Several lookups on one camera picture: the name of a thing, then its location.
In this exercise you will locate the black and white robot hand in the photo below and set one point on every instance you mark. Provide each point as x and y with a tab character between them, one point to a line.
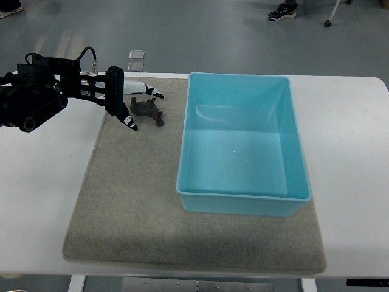
116	88

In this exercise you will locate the brown toy hippo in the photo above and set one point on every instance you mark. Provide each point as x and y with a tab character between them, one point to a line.
147	108

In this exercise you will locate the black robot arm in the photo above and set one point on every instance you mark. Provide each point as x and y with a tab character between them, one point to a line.
42	86

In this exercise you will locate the blue plastic box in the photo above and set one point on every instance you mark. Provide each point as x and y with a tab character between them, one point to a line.
241	151

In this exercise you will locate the grey felt mat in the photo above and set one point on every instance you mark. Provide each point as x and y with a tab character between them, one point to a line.
129	214

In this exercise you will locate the black sneaker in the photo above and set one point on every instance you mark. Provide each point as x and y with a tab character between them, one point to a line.
283	11

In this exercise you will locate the white caster leg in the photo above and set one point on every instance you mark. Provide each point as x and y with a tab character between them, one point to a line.
328	22

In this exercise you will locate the black table control panel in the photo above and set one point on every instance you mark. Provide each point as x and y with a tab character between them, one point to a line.
357	282

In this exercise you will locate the metal table bracket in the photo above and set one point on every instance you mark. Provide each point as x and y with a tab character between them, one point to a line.
149	284

